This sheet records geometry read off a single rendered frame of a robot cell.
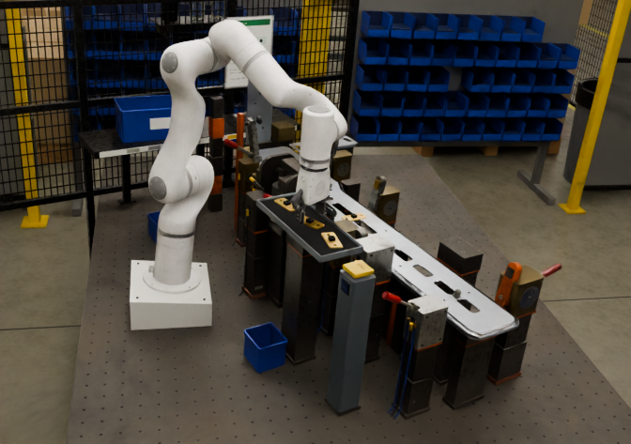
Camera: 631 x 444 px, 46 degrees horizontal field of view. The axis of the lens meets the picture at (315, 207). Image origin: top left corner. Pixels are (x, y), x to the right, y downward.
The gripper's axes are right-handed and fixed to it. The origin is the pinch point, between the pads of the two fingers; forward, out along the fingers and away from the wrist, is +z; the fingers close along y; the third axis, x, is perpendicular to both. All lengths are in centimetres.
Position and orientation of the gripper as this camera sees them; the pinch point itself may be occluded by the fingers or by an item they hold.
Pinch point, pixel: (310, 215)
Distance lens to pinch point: 210.1
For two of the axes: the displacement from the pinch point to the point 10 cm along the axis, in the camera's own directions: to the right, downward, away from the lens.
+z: -0.8, 8.9, 4.4
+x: -7.7, -3.4, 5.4
